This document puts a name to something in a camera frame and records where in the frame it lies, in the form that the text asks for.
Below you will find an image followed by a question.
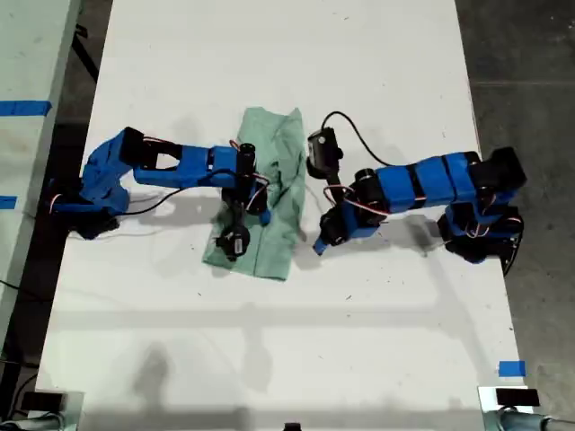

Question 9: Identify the silver corner bracket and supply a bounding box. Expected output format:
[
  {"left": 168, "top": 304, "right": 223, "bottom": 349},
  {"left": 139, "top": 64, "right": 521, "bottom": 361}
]
[
  {"left": 476, "top": 384, "right": 535, "bottom": 417},
  {"left": 21, "top": 390, "right": 85, "bottom": 430}
]

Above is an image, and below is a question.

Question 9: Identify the black table strut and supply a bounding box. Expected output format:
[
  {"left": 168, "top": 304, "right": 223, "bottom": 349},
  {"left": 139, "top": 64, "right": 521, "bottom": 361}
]
[{"left": 71, "top": 24, "right": 101, "bottom": 84}]

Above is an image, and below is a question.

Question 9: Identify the black camera cable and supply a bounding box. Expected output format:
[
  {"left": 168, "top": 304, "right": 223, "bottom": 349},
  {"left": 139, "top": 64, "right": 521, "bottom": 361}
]
[
  {"left": 111, "top": 168, "right": 239, "bottom": 216},
  {"left": 321, "top": 110, "right": 396, "bottom": 168}
]

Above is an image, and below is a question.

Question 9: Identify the black camera box white label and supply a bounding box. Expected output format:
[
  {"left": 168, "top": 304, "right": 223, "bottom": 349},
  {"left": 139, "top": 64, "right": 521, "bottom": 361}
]
[{"left": 214, "top": 223, "right": 253, "bottom": 263}]

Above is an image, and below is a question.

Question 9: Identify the pale green T-shirt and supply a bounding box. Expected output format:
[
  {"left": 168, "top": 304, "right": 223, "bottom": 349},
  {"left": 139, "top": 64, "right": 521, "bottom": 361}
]
[{"left": 200, "top": 106, "right": 307, "bottom": 283}]

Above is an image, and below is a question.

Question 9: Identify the grey tube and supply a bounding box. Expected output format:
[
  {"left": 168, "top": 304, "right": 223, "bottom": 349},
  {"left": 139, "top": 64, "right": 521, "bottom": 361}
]
[
  {"left": 0, "top": 412, "right": 66, "bottom": 431},
  {"left": 484, "top": 409, "right": 575, "bottom": 431}
]

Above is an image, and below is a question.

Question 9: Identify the long blue tape strip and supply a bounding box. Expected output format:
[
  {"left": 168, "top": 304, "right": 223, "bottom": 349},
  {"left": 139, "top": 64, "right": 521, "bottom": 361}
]
[{"left": 0, "top": 101, "right": 53, "bottom": 117}]

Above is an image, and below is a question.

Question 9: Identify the blue tape patch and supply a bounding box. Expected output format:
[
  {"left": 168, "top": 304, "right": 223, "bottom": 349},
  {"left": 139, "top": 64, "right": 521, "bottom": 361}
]
[{"left": 498, "top": 360, "right": 526, "bottom": 378}]

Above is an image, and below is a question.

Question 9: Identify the black floor cable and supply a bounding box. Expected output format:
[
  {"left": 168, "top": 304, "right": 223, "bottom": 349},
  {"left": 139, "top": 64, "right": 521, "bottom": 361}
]
[
  {"left": 0, "top": 278, "right": 28, "bottom": 300},
  {"left": 6, "top": 372, "right": 40, "bottom": 417}
]

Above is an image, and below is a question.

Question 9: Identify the black grey camera box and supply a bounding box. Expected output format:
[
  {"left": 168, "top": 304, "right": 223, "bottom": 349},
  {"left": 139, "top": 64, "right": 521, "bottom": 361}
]
[{"left": 306, "top": 128, "right": 343, "bottom": 180}]

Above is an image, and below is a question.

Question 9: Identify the small black box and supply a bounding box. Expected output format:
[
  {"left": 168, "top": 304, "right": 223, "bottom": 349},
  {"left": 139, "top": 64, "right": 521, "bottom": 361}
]
[
  {"left": 21, "top": 392, "right": 65, "bottom": 410},
  {"left": 495, "top": 388, "right": 540, "bottom": 405}
]

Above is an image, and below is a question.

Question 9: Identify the pale side table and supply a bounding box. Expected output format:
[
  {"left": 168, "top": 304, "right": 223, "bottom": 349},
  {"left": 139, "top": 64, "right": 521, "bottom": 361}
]
[{"left": 0, "top": 0, "right": 83, "bottom": 347}]

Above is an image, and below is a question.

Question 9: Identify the black arm base cable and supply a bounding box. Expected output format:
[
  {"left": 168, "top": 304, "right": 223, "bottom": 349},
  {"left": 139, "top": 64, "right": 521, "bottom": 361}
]
[{"left": 502, "top": 215, "right": 526, "bottom": 276}]

